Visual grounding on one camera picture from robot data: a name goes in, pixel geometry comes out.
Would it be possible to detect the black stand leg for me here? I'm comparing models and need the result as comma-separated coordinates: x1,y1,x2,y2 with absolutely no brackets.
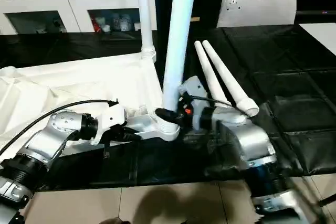
319,195,336,207

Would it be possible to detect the white plastic chair shell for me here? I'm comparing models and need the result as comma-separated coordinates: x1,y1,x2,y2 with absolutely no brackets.
216,0,297,28

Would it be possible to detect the white plastic table top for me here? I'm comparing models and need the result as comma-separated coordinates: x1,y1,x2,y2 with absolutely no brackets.
0,52,181,162

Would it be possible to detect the white side table board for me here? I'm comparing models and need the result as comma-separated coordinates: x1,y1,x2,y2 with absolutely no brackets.
299,23,336,59

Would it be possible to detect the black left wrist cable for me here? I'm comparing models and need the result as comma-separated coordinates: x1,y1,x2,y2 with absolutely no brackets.
0,99,119,162

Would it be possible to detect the white cabinet with glass doors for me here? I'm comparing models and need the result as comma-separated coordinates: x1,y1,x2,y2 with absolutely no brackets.
0,0,158,35

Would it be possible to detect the white plastic table leg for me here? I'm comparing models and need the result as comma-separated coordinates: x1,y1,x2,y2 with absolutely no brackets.
194,40,233,106
135,0,158,63
156,0,198,141
202,39,260,118

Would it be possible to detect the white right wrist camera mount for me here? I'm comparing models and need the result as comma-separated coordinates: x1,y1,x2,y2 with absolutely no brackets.
178,76,208,130

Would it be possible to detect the red packet in cabinet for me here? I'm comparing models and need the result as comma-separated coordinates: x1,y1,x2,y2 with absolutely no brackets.
91,16,102,33

